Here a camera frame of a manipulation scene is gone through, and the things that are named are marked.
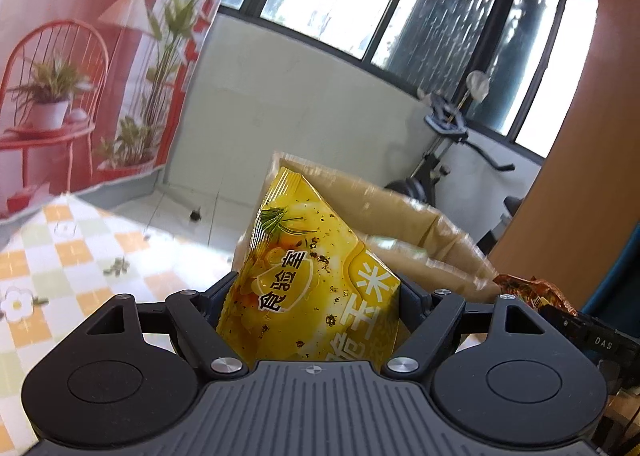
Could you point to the cardboard box with plastic liner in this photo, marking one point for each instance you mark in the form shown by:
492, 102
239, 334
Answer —
425, 241

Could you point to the yellow snack packet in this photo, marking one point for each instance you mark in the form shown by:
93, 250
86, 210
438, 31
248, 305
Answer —
300, 261

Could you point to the black exercise bike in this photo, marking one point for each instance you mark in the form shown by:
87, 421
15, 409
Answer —
425, 180

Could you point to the checkered flower tablecloth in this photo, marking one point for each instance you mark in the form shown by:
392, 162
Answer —
50, 256

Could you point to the brown wooden panel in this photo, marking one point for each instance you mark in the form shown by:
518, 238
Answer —
590, 160

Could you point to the red orange snack packet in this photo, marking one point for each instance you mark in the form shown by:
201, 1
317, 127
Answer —
530, 288

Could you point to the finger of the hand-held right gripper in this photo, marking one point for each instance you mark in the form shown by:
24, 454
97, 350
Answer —
562, 321

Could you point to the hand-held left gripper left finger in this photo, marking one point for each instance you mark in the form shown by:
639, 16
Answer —
195, 326

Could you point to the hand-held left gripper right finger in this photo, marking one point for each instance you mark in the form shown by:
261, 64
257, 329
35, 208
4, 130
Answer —
435, 331

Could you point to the printed wall backdrop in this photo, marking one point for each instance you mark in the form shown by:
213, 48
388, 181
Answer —
75, 10

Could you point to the teal curtain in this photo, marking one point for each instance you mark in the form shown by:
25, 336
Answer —
620, 286

